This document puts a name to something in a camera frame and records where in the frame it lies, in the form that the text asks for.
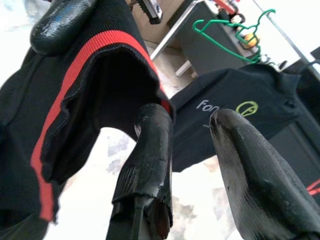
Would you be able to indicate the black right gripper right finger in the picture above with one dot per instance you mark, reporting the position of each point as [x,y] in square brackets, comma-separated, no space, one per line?
[257,190]

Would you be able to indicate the black t-shirt green logo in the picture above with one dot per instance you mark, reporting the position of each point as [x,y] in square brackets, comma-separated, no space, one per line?
[225,90]

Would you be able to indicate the green plastic hanger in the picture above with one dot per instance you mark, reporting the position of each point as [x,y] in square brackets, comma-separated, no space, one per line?
[196,25]

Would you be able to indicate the red plastic hanger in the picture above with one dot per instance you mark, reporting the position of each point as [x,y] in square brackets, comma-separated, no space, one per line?
[315,187]

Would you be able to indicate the silver metal clothes rack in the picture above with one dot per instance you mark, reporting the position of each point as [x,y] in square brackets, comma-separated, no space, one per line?
[178,30]

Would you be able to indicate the black garment red stripes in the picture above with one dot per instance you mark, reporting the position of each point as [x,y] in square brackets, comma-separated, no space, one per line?
[30,100]

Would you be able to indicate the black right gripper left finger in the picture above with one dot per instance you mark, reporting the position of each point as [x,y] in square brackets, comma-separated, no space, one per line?
[150,162]

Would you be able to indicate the yellow round toy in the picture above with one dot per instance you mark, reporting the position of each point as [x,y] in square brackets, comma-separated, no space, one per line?
[250,40]

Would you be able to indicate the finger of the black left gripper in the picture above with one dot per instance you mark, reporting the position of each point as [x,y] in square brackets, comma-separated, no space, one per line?
[60,25]

